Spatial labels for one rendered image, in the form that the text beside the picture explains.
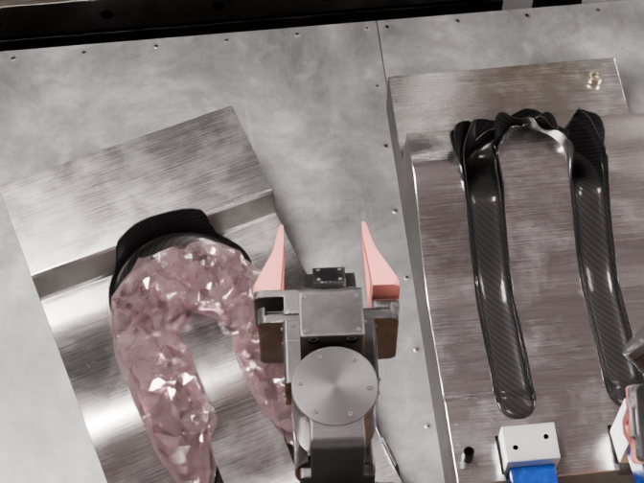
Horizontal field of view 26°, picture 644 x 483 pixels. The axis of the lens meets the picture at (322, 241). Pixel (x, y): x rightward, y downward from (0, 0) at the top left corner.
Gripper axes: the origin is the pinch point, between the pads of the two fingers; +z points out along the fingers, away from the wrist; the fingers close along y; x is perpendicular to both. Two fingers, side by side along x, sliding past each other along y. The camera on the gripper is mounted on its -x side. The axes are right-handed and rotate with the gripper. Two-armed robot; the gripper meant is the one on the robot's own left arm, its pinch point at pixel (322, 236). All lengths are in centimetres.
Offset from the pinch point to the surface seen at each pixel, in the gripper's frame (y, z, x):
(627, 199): -32.0, 20.1, 27.5
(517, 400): -18.7, -0.1, 31.1
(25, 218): 29.4, 20.9, 28.0
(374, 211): -6.9, 27.3, 38.9
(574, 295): -25.9, 11.1, 31.0
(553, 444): -21.0, -6.1, 28.0
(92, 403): 22.1, 0.8, 30.0
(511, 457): -17.0, -7.3, 28.0
